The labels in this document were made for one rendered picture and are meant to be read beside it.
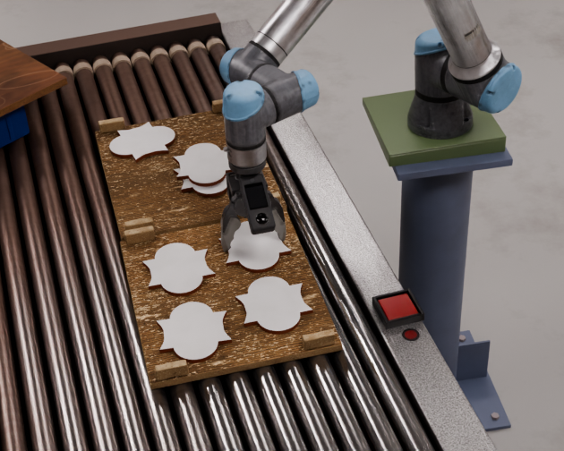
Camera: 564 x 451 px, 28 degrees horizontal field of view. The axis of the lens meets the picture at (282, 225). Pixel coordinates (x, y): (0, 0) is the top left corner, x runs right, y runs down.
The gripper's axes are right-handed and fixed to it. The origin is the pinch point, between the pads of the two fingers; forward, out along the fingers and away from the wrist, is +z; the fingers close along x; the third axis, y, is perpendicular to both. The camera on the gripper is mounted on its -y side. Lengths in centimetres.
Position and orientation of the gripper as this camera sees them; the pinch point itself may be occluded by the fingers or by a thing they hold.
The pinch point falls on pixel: (254, 246)
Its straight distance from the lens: 222.3
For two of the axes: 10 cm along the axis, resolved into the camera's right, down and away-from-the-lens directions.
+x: -9.7, 1.8, -1.6
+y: -2.4, -6.0, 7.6
